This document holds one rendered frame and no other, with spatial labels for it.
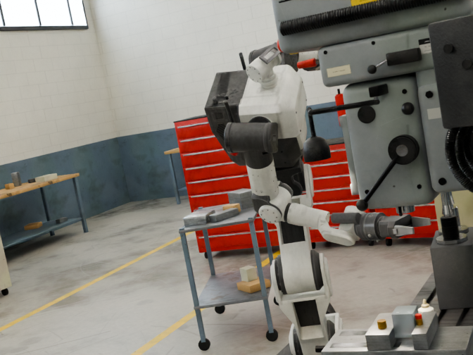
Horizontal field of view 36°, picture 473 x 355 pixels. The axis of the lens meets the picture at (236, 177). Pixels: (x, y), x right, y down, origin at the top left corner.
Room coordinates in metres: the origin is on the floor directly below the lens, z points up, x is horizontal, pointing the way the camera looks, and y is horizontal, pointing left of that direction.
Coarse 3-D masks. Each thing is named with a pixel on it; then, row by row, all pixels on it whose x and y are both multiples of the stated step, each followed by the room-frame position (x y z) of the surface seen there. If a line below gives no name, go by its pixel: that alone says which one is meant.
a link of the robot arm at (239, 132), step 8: (232, 128) 2.29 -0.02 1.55; (240, 128) 2.28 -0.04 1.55; (248, 128) 2.27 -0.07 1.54; (256, 128) 2.26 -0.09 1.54; (264, 128) 2.26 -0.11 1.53; (232, 136) 2.27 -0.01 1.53; (240, 136) 2.27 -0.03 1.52; (248, 136) 2.26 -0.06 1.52; (256, 136) 2.25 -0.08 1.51; (232, 144) 2.28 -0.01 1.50; (240, 144) 2.27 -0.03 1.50; (248, 144) 2.26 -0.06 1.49; (256, 144) 2.26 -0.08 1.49; (248, 152) 2.28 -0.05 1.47; (256, 152) 2.28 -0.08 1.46; (264, 152) 2.31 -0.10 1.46; (248, 160) 2.31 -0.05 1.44; (256, 160) 2.29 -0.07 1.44; (264, 160) 2.30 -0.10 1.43; (272, 160) 2.33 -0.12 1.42; (256, 168) 2.31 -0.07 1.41
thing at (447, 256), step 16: (448, 240) 2.08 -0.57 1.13; (464, 240) 2.08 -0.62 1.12; (432, 256) 2.08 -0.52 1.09; (448, 256) 2.06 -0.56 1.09; (464, 256) 2.05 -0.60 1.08; (448, 272) 2.07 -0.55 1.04; (464, 272) 2.05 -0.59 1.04; (448, 288) 2.07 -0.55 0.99; (464, 288) 2.05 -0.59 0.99; (448, 304) 2.07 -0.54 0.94; (464, 304) 2.06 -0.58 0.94
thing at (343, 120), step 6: (342, 120) 1.90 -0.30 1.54; (342, 126) 1.90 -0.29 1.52; (348, 132) 1.90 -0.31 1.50; (348, 138) 1.90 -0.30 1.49; (348, 144) 1.90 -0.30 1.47; (348, 150) 1.90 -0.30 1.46; (348, 156) 1.90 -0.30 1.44; (348, 162) 1.90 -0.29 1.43; (354, 168) 1.90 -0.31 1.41; (354, 174) 1.90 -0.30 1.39; (354, 180) 1.90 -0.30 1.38; (354, 186) 1.90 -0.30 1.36; (354, 192) 1.90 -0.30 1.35
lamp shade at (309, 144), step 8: (304, 144) 1.93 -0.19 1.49; (312, 144) 1.91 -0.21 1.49; (320, 144) 1.90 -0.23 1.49; (328, 144) 1.93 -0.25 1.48; (304, 152) 1.92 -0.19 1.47; (312, 152) 1.90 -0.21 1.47; (320, 152) 1.90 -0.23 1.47; (328, 152) 1.91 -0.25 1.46; (304, 160) 1.93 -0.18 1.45; (312, 160) 1.90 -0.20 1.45; (320, 160) 1.90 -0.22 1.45
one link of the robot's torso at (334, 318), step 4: (328, 316) 2.78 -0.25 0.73; (332, 316) 2.78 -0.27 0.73; (336, 316) 2.76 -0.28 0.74; (332, 320) 2.78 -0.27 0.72; (336, 320) 2.71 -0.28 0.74; (340, 320) 2.75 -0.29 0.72; (292, 324) 2.76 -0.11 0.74; (336, 324) 2.67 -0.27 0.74; (340, 324) 2.71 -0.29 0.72; (292, 328) 2.72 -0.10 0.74; (336, 328) 2.65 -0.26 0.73; (340, 328) 2.67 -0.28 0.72; (292, 332) 2.68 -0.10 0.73; (292, 336) 2.67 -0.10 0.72; (292, 340) 2.66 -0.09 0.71; (292, 344) 2.65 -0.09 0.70; (292, 348) 2.65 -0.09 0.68; (292, 352) 2.67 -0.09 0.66
